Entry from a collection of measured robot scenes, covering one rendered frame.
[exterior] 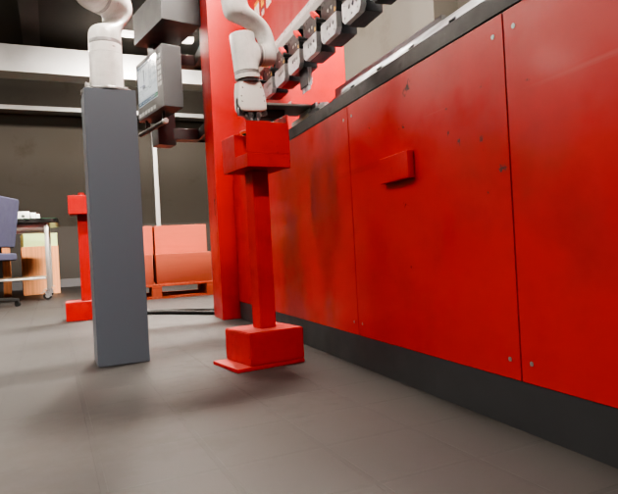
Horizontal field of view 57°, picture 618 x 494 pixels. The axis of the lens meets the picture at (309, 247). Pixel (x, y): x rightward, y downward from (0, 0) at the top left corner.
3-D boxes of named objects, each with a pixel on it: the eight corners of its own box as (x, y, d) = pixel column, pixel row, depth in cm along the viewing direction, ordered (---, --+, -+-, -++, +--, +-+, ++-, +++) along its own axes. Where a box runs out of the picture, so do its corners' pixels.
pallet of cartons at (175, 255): (91, 298, 557) (87, 229, 557) (204, 289, 601) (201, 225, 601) (94, 304, 484) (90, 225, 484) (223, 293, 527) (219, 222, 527)
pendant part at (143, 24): (138, 146, 368) (131, 16, 368) (175, 149, 383) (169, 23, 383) (167, 130, 326) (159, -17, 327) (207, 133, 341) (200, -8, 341)
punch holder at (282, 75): (275, 88, 279) (274, 55, 279) (291, 89, 282) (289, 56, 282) (284, 79, 265) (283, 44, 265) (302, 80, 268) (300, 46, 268)
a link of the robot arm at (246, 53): (255, 75, 196) (230, 75, 191) (249, 37, 195) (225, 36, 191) (265, 69, 189) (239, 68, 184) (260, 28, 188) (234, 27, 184)
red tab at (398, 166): (380, 184, 158) (379, 159, 158) (386, 184, 158) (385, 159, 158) (408, 177, 144) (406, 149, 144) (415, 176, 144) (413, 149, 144)
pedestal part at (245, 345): (213, 364, 196) (211, 329, 197) (276, 354, 210) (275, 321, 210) (237, 373, 180) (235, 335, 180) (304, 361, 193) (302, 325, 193)
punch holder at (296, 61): (288, 76, 260) (286, 40, 260) (305, 77, 263) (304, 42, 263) (299, 66, 246) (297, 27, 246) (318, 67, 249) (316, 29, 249)
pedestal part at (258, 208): (252, 326, 197) (244, 172, 197) (268, 324, 200) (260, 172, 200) (260, 328, 192) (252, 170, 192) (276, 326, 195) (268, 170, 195)
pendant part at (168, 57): (138, 122, 360) (134, 66, 361) (157, 123, 367) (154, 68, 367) (164, 105, 324) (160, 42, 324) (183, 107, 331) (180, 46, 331)
